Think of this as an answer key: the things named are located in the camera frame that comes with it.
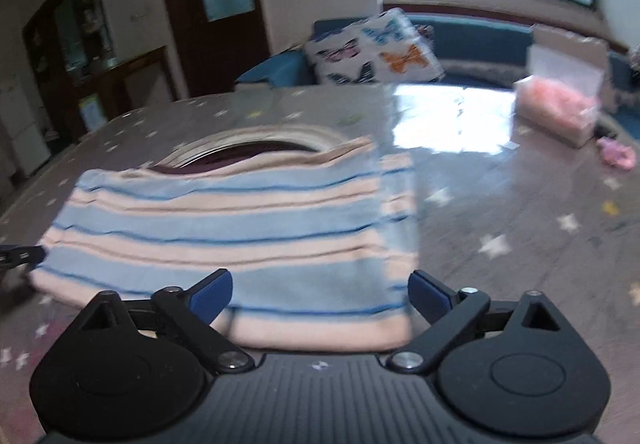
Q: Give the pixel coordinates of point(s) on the grey star tablecloth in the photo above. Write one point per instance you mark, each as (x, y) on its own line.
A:
(502, 206)

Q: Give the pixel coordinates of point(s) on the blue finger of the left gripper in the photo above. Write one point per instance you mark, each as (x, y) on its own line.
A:
(16, 255)

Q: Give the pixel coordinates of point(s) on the blue beige striped shirt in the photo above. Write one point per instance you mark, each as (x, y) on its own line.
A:
(320, 245)

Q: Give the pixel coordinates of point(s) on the dark wooden door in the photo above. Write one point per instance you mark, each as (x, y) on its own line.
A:
(217, 41)

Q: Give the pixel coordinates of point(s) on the white refrigerator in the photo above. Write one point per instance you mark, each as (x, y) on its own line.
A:
(18, 122)

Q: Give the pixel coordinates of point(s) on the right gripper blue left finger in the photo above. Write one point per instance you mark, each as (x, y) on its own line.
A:
(192, 311)

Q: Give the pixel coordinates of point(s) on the dark wooden side table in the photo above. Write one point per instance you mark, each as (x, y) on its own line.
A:
(129, 85)

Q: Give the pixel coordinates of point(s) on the pink scissors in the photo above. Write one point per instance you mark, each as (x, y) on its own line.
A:
(615, 154)

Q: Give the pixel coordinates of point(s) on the blue sofa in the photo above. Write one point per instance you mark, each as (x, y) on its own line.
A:
(478, 53)

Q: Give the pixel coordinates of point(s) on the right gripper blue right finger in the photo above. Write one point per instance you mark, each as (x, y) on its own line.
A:
(453, 318)

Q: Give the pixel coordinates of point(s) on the butterfly print pillow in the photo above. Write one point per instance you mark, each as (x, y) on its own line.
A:
(383, 49)

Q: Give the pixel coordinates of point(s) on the clear box pink contents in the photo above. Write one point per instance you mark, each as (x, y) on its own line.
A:
(560, 94)

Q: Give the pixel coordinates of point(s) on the black induction cooktop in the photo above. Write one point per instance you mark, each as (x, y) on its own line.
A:
(202, 156)

